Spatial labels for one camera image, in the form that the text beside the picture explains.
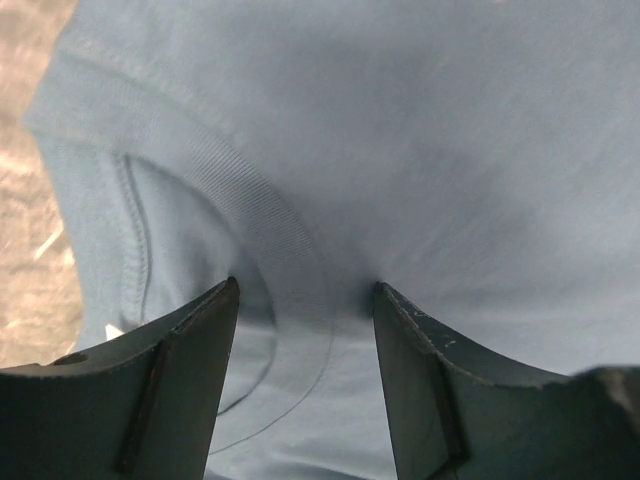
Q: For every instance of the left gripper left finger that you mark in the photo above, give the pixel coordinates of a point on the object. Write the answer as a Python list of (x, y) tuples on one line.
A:
[(141, 406)]

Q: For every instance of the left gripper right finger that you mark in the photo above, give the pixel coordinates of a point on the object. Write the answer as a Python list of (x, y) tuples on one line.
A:
[(458, 410)]

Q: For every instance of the blue-grey t shirt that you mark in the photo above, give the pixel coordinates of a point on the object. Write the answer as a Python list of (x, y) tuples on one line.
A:
[(482, 157)]

